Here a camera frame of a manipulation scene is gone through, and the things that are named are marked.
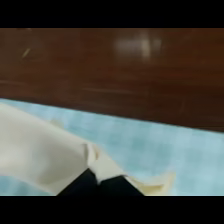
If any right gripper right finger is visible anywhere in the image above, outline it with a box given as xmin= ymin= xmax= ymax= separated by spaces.
xmin=98 ymin=174 xmax=145 ymax=197

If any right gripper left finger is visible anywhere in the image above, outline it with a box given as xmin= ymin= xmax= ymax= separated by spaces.
xmin=55 ymin=167 xmax=100 ymax=197

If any cream garment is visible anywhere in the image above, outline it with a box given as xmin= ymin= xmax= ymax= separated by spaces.
xmin=0 ymin=102 xmax=178 ymax=197

